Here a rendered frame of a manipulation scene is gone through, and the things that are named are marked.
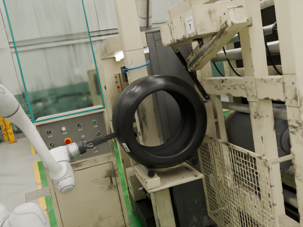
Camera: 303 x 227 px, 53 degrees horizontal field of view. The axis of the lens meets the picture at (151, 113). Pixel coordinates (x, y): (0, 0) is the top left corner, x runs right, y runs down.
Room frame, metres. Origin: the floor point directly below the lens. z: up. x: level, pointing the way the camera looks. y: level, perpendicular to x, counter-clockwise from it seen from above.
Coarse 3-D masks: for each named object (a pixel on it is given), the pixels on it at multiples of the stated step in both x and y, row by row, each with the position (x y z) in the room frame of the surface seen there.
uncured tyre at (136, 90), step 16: (144, 80) 1.80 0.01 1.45; (160, 80) 1.79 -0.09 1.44; (176, 80) 1.82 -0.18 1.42; (128, 96) 1.76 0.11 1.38; (144, 96) 1.75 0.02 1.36; (176, 96) 2.09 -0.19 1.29; (192, 96) 1.82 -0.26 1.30; (128, 112) 1.73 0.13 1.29; (192, 112) 2.07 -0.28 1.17; (128, 128) 1.72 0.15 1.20; (192, 128) 2.05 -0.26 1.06; (128, 144) 1.73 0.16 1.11; (176, 144) 2.07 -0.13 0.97; (192, 144) 1.81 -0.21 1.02; (144, 160) 1.75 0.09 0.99; (160, 160) 1.76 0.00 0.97; (176, 160) 1.78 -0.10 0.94
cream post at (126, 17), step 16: (128, 0) 2.15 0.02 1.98; (128, 16) 2.14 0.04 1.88; (128, 32) 2.14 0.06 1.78; (128, 48) 2.13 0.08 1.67; (128, 64) 2.13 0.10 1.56; (128, 80) 2.24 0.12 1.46; (144, 112) 2.14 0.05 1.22; (144, 128) 2.14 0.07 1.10; (144, 144) 2.13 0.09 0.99; (160, 144) 2.16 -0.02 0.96; (160, 192) 2.14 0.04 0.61; (160, 208) 2.14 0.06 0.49; (160, 224) 2.13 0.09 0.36
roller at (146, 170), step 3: (141, 165) 1.92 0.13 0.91; (144, 168) 1.84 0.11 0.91; (147, 168) 1.80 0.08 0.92; (150, 168) 1.79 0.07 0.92; (147, 171) 1.77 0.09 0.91; (150, 171) 1.75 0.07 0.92; (153, 171) 1.76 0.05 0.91; (147, 174) 1.76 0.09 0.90; (150, 174) 1.75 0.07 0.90; (153, 174) 1.76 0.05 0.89
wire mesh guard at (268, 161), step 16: (208, 144) 2.04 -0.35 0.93; (224, 144) 1.79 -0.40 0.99; (256, 160) 1.49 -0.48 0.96; (208, 176) 2.13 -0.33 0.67; (240, 176) 1.68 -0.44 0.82; (272, 176) 1.38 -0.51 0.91; (208, 192) 2.19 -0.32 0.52; (272, 192) 1.38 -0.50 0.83; (208, 208) 2.23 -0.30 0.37; (240, 208) 1.72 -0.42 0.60; (256, 208) 1.55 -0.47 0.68; (272, 208) 1.39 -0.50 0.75
